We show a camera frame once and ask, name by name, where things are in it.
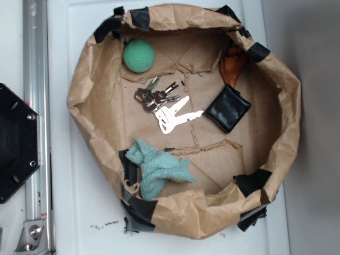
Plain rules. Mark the brown paper bag bin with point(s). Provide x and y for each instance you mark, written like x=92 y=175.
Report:
x=238 y=173

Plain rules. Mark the bunch of silver keys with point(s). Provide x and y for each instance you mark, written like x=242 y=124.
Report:
x=164 y=106

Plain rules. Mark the teal terry cloth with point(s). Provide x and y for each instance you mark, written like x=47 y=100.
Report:
x=157 y=168

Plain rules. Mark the green ball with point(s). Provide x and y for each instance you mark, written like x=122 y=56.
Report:
x=139 y=56

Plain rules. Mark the orange seashell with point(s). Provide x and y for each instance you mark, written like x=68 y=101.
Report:
x=232 y=64

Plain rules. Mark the aluminium frame rail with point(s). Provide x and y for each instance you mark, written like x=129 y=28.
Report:
x=38 y=188

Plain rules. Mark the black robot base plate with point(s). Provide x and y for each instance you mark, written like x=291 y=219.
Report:
x=19 y=143

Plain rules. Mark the metal corner bracket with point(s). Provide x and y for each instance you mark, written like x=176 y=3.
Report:
x=33 y=239

